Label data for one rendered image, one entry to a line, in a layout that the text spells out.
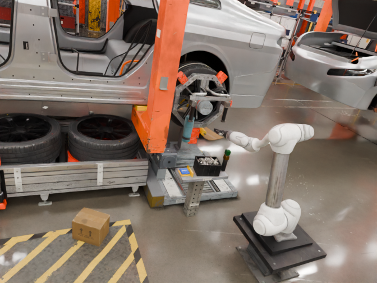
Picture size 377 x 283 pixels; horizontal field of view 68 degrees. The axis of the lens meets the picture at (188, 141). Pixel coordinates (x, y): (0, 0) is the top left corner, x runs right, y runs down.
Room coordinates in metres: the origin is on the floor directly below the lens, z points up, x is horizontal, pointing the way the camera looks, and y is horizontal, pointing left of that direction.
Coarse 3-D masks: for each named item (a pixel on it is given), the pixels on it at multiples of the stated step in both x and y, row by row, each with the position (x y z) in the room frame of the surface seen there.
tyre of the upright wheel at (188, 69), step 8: (184, 64) 2.76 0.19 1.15; (192, 64) 2.73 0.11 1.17; (200, 64) 2.77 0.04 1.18; (184, 72) 2.59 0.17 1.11; (192, 72) 2.63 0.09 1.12; (200, 72) 2.67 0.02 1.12; (208, 72) 2.70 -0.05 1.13; (216, 72) 2.75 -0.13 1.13; (224, 88) 2.80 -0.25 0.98; (176, 120) 2.59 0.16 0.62
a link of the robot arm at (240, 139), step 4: (232, 132) 2.15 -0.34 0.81; (236, 132) 2.11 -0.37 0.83; (232, 136) 2.09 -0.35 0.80; (236, 136) 2.06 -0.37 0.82; (240, 136) 2.03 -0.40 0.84; (244, 136) 2.03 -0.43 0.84; (232, 140) 2.07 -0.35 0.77; (236, 140) 2.04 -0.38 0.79; (240, 140) 2.01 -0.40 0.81; (244, 140) 2.02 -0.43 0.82; (248, 140) 2.04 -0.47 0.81; (236, 144) 2.06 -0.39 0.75; (240, 144) 2.02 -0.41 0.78; (244, 144) 2.01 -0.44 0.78
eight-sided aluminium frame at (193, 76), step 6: (192, 78) 2.54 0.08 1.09; (198, 78) 2.56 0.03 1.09; (204, 78) 2.60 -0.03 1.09; (210, 78) 2.63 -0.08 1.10; (216, 78) 2.65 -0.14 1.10; (180, 84) 2.54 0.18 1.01; (186, 84) 2.52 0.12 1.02; (216, 84) 2.71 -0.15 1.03; (180, 90) 2.49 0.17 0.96; (174, 96) 2.52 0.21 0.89; (174, 102) 2.48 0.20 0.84; (174, 108) 2.50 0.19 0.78; (222, 108) 2.72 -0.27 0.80; (174, 114) 2.49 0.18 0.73; (216, 114) 2.70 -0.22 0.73; (180, 120) 2.52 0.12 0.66; (204, 120) 2.70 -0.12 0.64; (210, 120) 2.69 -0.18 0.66; (198, 126) 2.62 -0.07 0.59; (204, 126) 2.65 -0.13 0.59
